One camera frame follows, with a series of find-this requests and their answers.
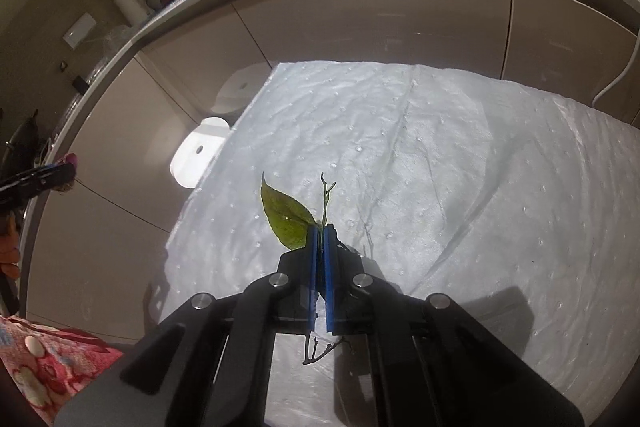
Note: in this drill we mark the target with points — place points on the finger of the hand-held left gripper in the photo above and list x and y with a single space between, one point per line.
30 174
30 188

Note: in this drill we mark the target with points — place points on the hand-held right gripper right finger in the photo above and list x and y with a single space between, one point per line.
330 267

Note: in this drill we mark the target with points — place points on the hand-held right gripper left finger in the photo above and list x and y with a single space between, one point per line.
312 267

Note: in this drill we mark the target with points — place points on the red onion half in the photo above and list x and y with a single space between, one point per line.
71 160

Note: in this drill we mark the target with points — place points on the green leaf twig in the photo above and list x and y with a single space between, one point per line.
285 217

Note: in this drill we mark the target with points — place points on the person's left hand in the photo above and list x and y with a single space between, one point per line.
9 252

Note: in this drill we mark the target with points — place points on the pink floral garment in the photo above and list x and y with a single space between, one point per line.
45 367

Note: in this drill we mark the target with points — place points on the white bin lid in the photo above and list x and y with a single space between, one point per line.
192 162

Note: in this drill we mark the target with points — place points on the beige kitchen cabinet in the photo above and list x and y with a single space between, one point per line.
350 22

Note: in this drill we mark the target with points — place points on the white wall switch plate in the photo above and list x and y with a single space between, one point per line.
79 32

